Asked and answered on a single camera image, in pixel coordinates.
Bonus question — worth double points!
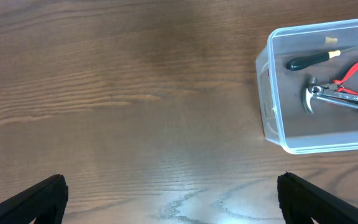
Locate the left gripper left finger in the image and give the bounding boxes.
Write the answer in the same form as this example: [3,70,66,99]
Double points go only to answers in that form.
[0,174,68,224]

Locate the clear plastic container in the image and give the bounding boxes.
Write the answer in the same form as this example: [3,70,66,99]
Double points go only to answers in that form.
[255,19,358,154]

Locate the red handled pliers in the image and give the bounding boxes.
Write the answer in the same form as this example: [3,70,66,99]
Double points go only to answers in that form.
[329,61,358,95]

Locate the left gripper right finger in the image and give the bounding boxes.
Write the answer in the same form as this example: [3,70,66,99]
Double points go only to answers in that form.
[277,172,358,224]

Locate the silver ring wrench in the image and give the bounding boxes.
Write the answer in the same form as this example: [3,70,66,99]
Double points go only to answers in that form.
[307,85,358,103]

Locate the black yellow screwdriver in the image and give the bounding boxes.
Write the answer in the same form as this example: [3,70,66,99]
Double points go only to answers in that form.
[285,46,358,71]

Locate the small steel hammer black grip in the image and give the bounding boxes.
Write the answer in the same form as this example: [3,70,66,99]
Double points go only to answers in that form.
[303,77,358,114]

